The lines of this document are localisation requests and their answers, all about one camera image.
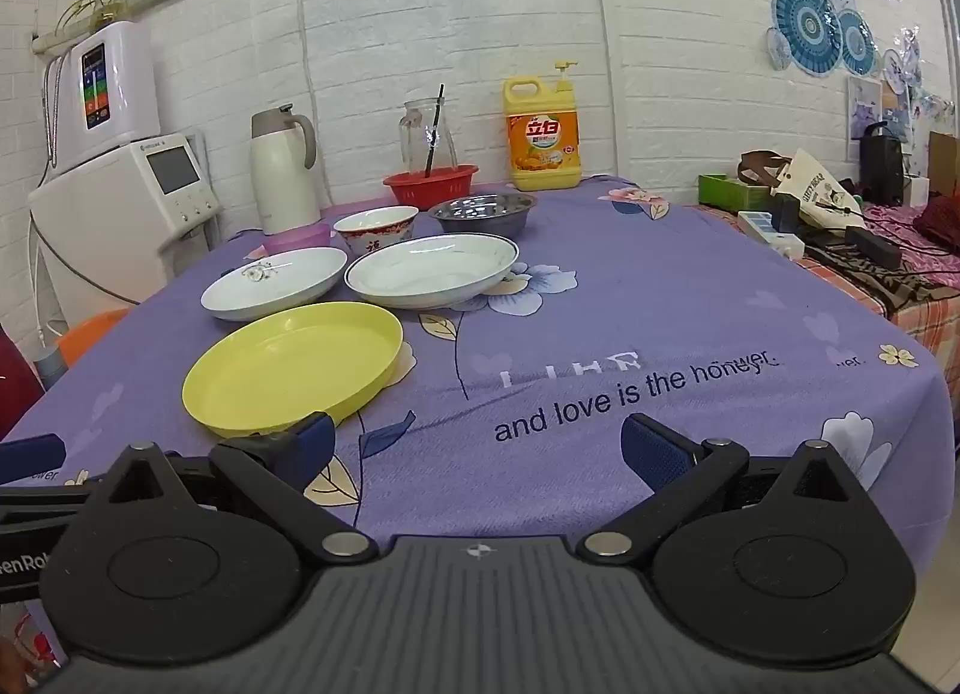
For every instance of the grey round object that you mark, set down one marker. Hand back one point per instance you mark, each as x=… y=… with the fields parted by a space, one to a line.
x=49 y=368

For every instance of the cream tote bag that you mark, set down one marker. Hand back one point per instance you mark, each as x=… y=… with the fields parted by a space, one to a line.
x=814 y=192

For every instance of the dark red cloth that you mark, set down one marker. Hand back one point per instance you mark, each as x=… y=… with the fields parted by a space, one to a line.
x=15 y=386

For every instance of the white bowl with red pattern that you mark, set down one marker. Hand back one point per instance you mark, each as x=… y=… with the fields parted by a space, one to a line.
x=375 y=236

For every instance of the small blue paper fan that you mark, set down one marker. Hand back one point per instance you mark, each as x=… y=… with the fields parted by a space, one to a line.
x=856 y=42

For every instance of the purple plastic bowl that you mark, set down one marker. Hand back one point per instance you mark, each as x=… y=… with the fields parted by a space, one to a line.
x=296 y=241

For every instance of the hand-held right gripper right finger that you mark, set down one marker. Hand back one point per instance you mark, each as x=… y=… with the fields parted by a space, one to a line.
x=649 y=450

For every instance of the white plate with blue rim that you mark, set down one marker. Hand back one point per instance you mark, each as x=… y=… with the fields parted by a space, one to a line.
x=427 y=274

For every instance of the yellow detergent bottle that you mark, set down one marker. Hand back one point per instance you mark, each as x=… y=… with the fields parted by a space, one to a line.
x=540 y=147

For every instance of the orange plastic stool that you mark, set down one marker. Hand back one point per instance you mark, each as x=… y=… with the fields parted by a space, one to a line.
x=90 y=338

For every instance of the stainless steel bowl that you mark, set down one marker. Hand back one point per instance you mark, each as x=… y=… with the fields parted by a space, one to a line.
x=480 y=215

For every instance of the purple floral tablecloth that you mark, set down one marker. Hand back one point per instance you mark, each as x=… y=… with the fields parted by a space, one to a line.
x=637 y=304

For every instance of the maroon knitted cloth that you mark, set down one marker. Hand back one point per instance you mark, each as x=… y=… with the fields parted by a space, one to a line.
x=941 y=225

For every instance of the white water dispenser with screen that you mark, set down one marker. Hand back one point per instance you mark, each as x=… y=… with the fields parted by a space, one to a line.
x=97 y=214

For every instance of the white plastic box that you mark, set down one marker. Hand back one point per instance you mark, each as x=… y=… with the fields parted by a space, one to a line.
x=765 y=229

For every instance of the cardboard box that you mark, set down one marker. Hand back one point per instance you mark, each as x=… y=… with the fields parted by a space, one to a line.
x=945 y=162

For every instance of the white thermos jug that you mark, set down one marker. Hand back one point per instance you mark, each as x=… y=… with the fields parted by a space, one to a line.
x=281 y=177

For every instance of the green box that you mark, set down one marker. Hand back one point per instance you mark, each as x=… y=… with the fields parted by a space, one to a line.
x=724 y=193

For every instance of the black stirring stick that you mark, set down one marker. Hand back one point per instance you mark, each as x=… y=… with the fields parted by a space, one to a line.
x=435 y=128

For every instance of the glass pitcher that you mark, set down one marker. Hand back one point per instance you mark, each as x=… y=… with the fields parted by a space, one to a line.
x=415 y=139

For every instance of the red plastic basket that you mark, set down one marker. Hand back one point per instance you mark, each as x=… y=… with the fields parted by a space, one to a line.
x=450 y=189

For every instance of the black speaker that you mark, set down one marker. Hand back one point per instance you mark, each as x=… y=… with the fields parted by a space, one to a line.
x=881 y=165

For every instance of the yellow plastic plate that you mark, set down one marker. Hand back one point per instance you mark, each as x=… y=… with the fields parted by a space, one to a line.
x=292 y=364

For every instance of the black rectangular case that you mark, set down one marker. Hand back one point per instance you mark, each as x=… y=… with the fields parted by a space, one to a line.
x=874 y=248

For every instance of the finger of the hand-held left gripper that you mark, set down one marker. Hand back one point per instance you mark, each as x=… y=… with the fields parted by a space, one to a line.
x=30 y=458
x=37 y=500

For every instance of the wall picture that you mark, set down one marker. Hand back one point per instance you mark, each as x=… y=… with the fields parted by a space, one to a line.
x=864 y=117

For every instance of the white plate with floral print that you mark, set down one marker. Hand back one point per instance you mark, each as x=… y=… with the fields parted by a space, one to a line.
x=285 y=285

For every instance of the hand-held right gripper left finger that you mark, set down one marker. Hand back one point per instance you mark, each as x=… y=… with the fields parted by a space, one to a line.
x=316 y=439

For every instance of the white water purifier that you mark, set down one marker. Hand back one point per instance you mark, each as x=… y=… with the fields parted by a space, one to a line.
x=127 y=87

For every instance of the large blue paper fan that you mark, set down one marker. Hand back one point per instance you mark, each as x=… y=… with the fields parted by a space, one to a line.
x=804 y=23

